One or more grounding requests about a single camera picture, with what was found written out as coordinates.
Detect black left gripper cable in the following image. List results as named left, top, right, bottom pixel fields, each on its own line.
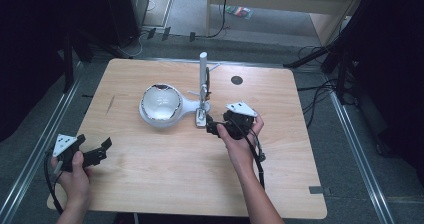
left=43, top=150, right=64, bottom=216

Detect person's right hand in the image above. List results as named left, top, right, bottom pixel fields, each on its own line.
left=216, top=113, right=265, bottom=172

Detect black floor cables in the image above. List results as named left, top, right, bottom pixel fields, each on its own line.
left=296, top=44, right=338, bottom=130

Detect metal floor rail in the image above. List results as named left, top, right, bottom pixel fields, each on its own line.
left=0, top=62, right=84, bottom=224
left=328, top=90, right=397, bottom=224

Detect white floor cable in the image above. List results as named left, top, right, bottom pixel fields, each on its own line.
left=116, top=30, right=149, bottom=59

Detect black hanging cable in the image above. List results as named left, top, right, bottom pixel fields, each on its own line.
left=206, top=0, right=232, bottom=39

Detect black cabinet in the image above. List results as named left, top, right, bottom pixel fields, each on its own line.
left=102, top=0, right=150, bottom=49

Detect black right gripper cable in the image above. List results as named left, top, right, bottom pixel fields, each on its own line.
left=229, top=116, right=268, bottom=190

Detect white key rack stand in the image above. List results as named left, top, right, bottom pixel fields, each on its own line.
left=138, top=51, right=221, bottom=129

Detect white bowl with silver rim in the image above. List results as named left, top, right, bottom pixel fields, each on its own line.
left=140, top=83, right=184, bottom=122

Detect black metal stand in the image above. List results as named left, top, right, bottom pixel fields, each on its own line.
left=62, top=33, right=75, bottom=94
left=283, top=3, right=368, bottom=105

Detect colourful packet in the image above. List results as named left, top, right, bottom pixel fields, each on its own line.
left=225, top=5, right=255, bottom=20

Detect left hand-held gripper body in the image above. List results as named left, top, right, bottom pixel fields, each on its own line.
left=52, top=133, right=83, bottom=175

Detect person's left hand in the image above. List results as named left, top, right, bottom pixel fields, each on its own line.
left=49, top=150, right=94, bottom=212

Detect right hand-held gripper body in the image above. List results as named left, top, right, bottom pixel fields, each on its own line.
left=221, top=100, right=259, bottom=141

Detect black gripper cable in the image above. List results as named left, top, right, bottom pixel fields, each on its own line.
left=43, top=150, right=64, bottom=216
left=229, top=116, right=268, bottom=190

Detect silver tag keychain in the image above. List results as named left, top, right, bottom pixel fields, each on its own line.
left=194, top=83, right=210, bottom=129

